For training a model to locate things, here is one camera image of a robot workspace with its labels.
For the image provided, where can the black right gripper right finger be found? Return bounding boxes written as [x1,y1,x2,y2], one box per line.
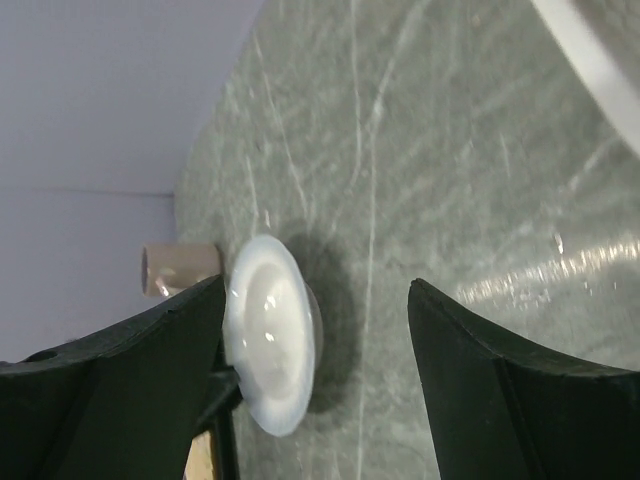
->
[407,279,639,479]

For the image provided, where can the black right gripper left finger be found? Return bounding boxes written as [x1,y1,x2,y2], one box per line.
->
[1,277,226,479]

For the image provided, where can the white perforated plastic bin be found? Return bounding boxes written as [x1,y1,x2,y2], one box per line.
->
[533,0,639,154]

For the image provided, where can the cream painted plate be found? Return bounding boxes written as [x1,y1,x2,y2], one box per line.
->
[183,432,217,480]

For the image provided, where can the black plastic tray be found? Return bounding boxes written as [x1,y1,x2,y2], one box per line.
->
[196,366,241,479]

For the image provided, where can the pink ceramic mug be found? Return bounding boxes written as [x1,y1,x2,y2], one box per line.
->
[141,244,222,298]

